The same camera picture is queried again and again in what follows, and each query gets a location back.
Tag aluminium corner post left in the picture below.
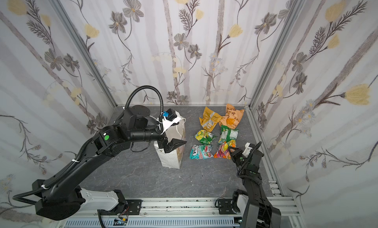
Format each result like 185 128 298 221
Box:
48 0 118 108

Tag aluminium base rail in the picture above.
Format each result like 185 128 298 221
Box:
56 197 302 228

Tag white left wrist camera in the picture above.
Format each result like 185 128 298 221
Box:
159 108 183 133

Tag orange snack packet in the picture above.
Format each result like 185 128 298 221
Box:
219 104 245 129

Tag teal red candy packet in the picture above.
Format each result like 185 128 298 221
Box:
190 144 213 160

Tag orange pink candy packet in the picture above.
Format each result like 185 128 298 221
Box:
213 140 236 160

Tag aluminium corner post right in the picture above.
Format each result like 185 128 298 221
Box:
249 0 308 107

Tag white paper bag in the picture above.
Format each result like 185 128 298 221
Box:
154 111 186 169

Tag aluminium corner post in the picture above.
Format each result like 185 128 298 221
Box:
249 0 308 107
48 0 118 108

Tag yellow snack packet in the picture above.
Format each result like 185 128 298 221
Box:
199 107 222 132

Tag green yellow candy packet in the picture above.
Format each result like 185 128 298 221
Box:
195 129 216 144

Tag white slotted cable duct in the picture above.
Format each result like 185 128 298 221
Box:
63 217 240 228

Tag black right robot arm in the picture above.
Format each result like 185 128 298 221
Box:
230 142 282 228

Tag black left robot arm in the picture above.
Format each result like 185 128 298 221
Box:
13 85 186 221

